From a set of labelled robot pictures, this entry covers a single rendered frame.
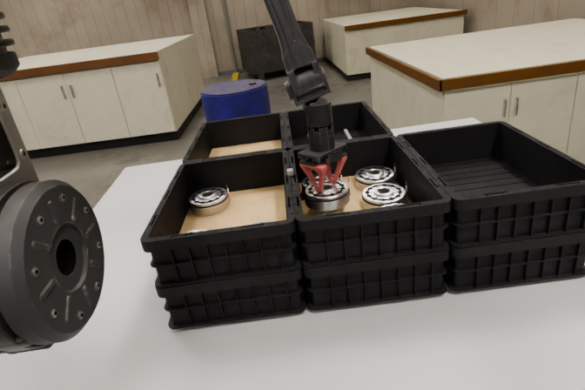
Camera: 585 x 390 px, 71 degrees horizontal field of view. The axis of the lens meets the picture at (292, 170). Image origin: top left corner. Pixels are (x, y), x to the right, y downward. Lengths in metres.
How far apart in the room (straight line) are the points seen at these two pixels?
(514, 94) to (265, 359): 2.26
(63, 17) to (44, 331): 8.80
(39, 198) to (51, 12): 8.82
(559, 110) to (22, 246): 2.84
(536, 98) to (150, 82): 3.46
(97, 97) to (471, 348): 4.37
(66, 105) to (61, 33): 4.34
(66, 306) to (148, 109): 4.26
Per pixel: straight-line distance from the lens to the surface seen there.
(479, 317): 0.92
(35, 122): 5.14
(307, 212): 1.00
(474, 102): 2.65
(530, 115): 2.85
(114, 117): 4.77
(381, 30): 6.41
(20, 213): 0.37
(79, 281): 0.43
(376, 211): 0.78
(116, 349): 0.98
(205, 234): 0.79
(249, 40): 7.14
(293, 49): 0.85
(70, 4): 9.04
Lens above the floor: 1.32
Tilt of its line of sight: 23 degrees down
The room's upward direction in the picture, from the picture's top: 8 degrees counter-clockwise
